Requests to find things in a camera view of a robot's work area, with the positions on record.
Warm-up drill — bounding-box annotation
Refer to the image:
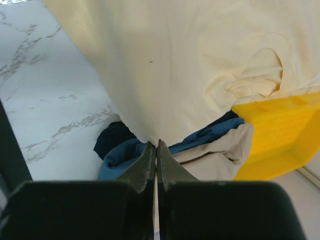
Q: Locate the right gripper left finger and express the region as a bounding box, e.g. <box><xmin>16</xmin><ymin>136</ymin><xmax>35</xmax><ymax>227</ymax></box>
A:
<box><xmin>0</xmin><ymin>143</ymin><xmax>156</xmax><ymax>240</ymax></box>

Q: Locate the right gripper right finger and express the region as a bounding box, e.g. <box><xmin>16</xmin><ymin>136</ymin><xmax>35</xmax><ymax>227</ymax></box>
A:
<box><xmin>157</xmin><ymin>153</ymin><xmax>306</xmax><ymax>240</ymax></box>

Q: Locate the cream yellow t shirt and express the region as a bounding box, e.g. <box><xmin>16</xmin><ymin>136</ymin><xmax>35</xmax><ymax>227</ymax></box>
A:
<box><xmin>45</xmin><ymin>0</ymin><xmax>320</xmax><ymax>145</ymax></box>

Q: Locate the folded blue t shirt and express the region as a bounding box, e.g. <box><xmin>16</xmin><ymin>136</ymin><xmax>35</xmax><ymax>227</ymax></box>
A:
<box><xmin>97</xmin><ymin>117</ymin><xmax>245</xmax><ymax>181</ymax></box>

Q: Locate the folded beige t shirt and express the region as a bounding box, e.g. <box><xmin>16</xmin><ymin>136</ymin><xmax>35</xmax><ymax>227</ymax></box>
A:
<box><xmin>172</xmin><ymin>123</ymin><xmax>254</xmax><ymax>181</ymax></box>

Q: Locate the folded navy t shirt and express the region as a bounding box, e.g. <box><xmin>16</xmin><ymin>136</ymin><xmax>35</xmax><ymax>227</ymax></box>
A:
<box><xmin>93</xmin><ymin>110</ymin><xmax>244</xmax><ymax>159</ymax></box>

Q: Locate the yellow plastic bin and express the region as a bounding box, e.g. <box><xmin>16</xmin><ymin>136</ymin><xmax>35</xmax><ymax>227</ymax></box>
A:
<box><xmin>232</xmin><ymin>92</ymin><xmax>320</xmax><ymax>181</ymax></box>

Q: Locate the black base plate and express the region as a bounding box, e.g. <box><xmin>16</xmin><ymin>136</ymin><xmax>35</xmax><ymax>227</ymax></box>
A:
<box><xmin>0</xmin><ymin>105</ymin><xmax>32</xmax><ymax>197</ymax></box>

